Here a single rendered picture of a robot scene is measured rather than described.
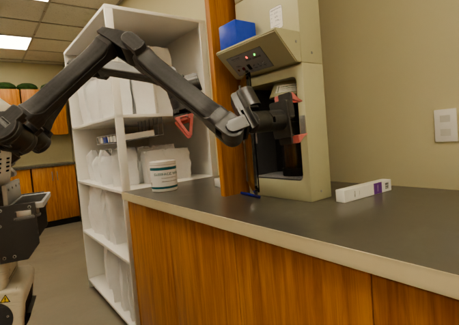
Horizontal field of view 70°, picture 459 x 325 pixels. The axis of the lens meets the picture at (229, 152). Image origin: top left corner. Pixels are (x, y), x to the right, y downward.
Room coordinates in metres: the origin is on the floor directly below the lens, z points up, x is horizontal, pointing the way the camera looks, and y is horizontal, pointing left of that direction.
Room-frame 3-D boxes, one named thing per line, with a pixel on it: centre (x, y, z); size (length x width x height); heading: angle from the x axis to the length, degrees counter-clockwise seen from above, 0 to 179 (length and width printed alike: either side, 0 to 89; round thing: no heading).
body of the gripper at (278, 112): (0.90, -0.13, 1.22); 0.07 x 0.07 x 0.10; 38
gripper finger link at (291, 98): (0.95, -0.19, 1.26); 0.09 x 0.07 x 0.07; 128
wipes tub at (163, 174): (1.67, 0.34, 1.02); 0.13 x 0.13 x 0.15
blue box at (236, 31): (1.27, -0.07, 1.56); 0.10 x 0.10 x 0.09; 37
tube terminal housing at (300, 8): (1.31, -0.27, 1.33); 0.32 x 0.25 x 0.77; 37
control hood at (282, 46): (1.20, -0.12, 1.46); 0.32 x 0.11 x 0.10; 37
